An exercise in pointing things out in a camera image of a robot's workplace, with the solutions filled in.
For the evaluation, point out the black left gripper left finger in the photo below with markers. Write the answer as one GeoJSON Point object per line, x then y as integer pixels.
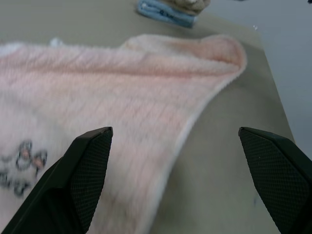
{"type": "Point", "coordinates": [68, 185]}

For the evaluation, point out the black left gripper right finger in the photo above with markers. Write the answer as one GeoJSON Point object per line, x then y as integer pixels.
{"type": "Point", "coordinates": [280, 175]}

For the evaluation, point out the pink fluffy towel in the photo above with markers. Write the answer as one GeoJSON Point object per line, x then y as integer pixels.
{"type": "Point", "coordinates": [109, 92]}

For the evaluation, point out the folded beige towel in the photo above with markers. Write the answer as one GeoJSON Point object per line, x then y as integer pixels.
{"type": "Point", "coordinates": [187, 5]}

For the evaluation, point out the blue cloth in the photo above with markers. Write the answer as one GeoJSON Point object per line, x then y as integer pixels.
{"type": "Point", "coordinates": [158, 13]}

